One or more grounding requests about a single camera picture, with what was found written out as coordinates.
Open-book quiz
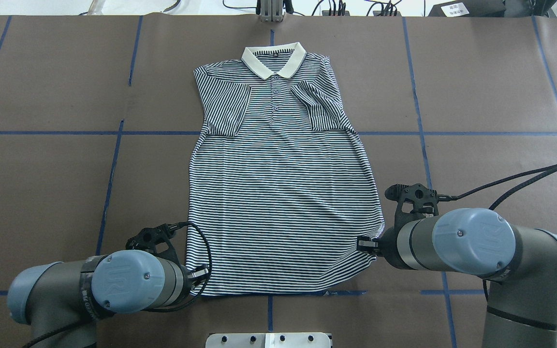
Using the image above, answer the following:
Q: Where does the black box with label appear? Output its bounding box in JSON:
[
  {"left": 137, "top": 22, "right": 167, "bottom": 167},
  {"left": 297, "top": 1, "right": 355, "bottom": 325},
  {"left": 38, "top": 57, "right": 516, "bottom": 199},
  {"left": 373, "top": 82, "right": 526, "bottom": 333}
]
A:
[{"left": 426, "top": 0, "right": 506, "bottom": 18}]

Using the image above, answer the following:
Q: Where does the aluminium frame post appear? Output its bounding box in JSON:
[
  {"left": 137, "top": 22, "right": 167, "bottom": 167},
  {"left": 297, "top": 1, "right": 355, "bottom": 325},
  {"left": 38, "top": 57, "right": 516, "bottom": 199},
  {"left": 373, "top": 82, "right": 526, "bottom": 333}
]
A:
[{"left": 256, "top": 0, "right": 285, "bottom": 23}]

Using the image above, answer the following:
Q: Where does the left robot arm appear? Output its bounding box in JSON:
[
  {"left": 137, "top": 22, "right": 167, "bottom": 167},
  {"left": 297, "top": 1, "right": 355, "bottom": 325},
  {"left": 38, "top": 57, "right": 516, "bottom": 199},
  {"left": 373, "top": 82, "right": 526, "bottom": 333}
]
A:
[{"left": 6, "top": 250, "right": 211, "bottom": 348}]

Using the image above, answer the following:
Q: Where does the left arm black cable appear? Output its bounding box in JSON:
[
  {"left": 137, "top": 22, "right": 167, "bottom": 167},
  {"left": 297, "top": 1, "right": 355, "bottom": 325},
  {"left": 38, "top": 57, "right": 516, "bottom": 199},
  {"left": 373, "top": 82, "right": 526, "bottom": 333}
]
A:
[{"left": 22, "top": 221, "right": 212, "bottom": 348}]

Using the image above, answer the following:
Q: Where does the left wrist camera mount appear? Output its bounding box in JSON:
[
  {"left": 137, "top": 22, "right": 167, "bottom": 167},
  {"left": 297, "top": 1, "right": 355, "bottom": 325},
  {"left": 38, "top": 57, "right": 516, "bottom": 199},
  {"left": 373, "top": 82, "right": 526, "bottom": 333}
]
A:
[{"left": 124, "top": 223, "right": 184, "bottom": 266}]

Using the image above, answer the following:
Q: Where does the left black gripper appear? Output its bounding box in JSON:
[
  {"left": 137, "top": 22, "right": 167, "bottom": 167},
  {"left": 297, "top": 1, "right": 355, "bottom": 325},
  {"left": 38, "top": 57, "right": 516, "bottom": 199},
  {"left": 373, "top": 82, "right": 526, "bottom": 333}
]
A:
[{"left": 184, "top": 264, "right": 210, "bottom": 290}]

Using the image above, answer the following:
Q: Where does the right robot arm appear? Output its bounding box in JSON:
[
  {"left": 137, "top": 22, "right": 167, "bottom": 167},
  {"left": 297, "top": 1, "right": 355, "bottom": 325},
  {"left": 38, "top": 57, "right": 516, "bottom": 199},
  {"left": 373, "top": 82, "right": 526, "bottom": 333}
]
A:
[{"left": 356, "top": 208, "right": 557, "bottom": 348}]

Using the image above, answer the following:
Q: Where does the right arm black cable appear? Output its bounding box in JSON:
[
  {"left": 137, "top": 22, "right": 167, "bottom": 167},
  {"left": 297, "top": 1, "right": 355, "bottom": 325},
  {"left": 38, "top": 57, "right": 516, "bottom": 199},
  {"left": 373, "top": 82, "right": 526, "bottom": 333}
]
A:
[{"left": 436, "top": 158, "right": 557, "bottom": 211}]

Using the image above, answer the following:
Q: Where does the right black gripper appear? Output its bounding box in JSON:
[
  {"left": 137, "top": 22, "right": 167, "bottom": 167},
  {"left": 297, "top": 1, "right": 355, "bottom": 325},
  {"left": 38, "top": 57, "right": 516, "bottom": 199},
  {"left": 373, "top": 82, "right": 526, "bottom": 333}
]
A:
[{"left": 357, "top": 236, "right": 384, "bottom": 256}]

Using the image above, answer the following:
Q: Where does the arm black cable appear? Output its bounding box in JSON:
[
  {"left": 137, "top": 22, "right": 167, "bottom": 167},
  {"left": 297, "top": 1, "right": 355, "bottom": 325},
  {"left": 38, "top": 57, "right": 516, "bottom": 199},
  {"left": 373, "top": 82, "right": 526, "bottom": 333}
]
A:
[
  {"left": 436, "top": 158, "right": 557, "bottom": 211},
  {"left": 22, "top": 221, "right": 212, "bottom": 348}
]

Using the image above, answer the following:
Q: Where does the striped polo shirt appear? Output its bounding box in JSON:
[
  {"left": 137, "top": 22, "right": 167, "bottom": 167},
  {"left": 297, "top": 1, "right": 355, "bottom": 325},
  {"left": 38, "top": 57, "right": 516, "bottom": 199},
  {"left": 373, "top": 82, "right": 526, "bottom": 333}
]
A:
[{"left": 186, "top": 42, "right": 385, "bottom": 297}]

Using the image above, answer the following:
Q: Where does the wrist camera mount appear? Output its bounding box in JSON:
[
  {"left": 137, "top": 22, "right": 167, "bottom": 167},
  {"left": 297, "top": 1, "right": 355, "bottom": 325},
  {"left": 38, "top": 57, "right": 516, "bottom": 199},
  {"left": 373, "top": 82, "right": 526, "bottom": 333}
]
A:
[
  {"left": 384, "top": 184, "right": 440, "bottom": 231},
  {"left": 124, "top": 223, "right": 184, "bottom": 266}
]

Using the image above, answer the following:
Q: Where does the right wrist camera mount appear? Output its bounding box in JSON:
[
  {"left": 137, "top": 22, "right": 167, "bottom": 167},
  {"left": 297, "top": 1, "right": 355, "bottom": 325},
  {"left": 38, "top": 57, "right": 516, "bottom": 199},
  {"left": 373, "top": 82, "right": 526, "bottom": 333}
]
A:
[{"left": 384, "top": 184, "right": 440, "bottom": 231}]

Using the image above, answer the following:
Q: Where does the white bracket plate with screws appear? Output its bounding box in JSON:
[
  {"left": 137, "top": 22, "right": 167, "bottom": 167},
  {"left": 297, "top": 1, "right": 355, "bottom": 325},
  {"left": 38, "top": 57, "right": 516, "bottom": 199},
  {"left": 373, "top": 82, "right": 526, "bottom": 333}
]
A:
[{"left": 205, "top": 332, "right": 333, "bottom": 348}]

